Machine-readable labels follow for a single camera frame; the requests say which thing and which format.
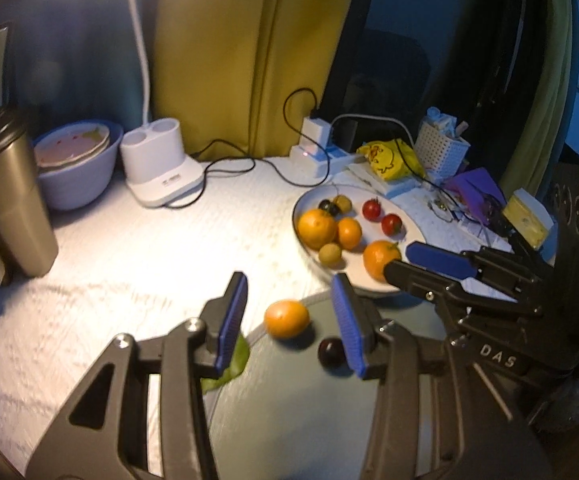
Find white cable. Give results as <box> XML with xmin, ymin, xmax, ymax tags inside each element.
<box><xmin>329</xmin><ymin>114</ymin><xmax>420</xmax><ymax>176</ymax></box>

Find steel tumbler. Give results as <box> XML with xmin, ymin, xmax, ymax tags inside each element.
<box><xmin>0</xmin><ymin>106</ymin><xmax>60</xmax><ymax>278</ymax></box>

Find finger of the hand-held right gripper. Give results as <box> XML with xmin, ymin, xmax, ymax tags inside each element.
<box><xmin>383</xmin><ymin>258</ymin><xmax>543</xmax><ymax>319</ymax></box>
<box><xmin>406</xmin><ymin>241</ymin><xmax>551</xmax><ymax>292</ymax></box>

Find purple cloth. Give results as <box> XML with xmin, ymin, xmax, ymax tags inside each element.
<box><xmin>442</xmin><ymin>169</ymin><xmax>505</xmax><ymax>221</ymax></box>

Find white power strip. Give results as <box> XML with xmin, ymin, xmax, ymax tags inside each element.
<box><xmin>289</xmin><ymin>145</ymin><xmax>370</xmax><ymax>182</ymax></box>

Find pale green curtain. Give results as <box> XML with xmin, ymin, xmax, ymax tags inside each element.
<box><xmin>499</xmin><ymin>0</ymin><xmax>577</xmax><ymax>201</ymax></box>

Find yellow tissue box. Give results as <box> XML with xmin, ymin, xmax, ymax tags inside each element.
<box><xmin>502</xmin><ymin>187</ymin><xmax>555</xmax><ymax>251</ymax></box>

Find white textured tablecloth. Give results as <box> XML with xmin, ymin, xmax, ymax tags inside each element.
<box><xmin>0</xmin><ymin>155</ymin><xmax>555</xmax><ymax>480</ymax></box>

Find black plug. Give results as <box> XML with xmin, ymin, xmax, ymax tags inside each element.
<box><xmin>337</xmin><ymin>120</ymin><xmax>357</xmax><ymax>153</ymax></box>

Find white perforated basket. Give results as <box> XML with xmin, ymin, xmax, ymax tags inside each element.
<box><xmin>413</xmin><ymin>122</ymin><xmax>470</xmax><ymax>183</ymax></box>

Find white flat box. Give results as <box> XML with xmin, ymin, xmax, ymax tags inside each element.
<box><xmin>347</xmin><ymin>162</ymin><xmax>415</xmax><ymax>198</ymax></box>

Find yellow curtain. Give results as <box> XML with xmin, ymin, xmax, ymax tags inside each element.
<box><xmin>152</xmin><ymin>0</ymin><xmax>370</xmax><ymax>161</ymax></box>

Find metal glasses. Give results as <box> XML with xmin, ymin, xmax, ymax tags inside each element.
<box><xmin>429</xmin><ymin>195</ymin><xmax>463</xmax><ymax>222</ymax></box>

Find pale small packets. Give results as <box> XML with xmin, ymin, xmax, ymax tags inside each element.
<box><xmin>424</xmin><ymin>106</ymin><xmax>470</xmax><ymax>138</ymax></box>

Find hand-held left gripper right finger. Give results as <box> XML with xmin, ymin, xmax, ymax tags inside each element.
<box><xmin>330</xmin><ymin>273</ymin><xmax>553</xmax><ymax>480</ymax></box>

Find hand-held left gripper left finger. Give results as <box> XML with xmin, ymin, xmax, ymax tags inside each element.
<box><xmin>26</xmin><ymin>271</ymin><xmax>249</xmax><ymax>480</ymax></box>

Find large orange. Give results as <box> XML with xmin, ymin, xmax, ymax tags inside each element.
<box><xmin>297</xmin><ymin>208</ymin><xmax>339</xmax><ymax>251</ymax></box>

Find mandarin orange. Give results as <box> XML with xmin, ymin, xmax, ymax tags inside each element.
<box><xmin>363</xmin><ymin>240</ymin><xmax>403</xmax><ymax>282</ymax></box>
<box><xmin>263</xmin><ymin>299</ymin><xmax>311</xmax><ymax>338</ymax></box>

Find white desk lamp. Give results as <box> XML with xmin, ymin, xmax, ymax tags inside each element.
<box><xmin>39</xmin><ymin>0</ymin><xmax>204</xmax><ymax>208</ymax></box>

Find green leaf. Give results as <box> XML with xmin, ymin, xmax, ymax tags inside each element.
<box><xmin>202</xmin><ymin>332</ymin><xmax>250</xmax><ymax>391</ymax></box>

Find purple bowl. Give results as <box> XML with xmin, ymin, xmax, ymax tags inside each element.
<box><xmin>33</xmin><ymin>119</ymin><xmax>124</xmax><ymax>211</ymax></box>

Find white plate with black rim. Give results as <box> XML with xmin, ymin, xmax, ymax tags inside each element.
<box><xmin>292</xmin><ymin>183</ymin><xmax>427</xmax><ymax>295</ymax></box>

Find pink dish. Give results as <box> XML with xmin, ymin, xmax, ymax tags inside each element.
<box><xmin>34</xmin><ymin>122</ymin><xmax>111</xmax><ymax>167</ymax></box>

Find yellow duck bag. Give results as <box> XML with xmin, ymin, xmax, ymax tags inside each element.
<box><xmin>357</xmin><ymin>138</ymin><xmax>425</xmax><ymax>182</ymax></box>

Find white charger adapter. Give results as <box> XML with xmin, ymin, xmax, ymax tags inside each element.
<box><xmin>302</xmin><ymin>116</ymin><xmax>330</xmax><ymax>153</ymax></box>

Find black cable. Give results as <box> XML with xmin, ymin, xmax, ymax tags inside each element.
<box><xmin>169</xmin><ymin>87</ymin><xmax>320</xmax><ymax>208</ymax></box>

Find round grey mat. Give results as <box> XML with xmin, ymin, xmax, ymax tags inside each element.
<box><xmin>202</xmin><ymin>292</ymin><xmax>535</xmax><ymax>480</ymax></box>

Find small orange kumquat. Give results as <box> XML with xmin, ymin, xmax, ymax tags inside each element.
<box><xmin>338</xmin><ymin>216</ymin><xmax>363</xmax><ymax>251</ymax></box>

